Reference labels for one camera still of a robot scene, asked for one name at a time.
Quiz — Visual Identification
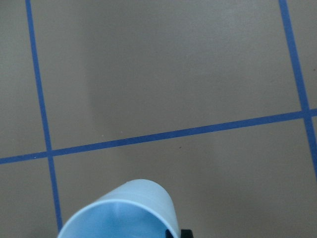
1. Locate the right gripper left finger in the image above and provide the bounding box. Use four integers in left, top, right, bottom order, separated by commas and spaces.
165, 230, 173, 238

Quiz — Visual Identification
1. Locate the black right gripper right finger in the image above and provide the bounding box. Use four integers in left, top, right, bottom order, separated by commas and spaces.
181, 229, 193, 238

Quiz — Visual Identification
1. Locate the light blue cup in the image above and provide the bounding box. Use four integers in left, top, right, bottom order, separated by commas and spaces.
58, 179, 181, 238

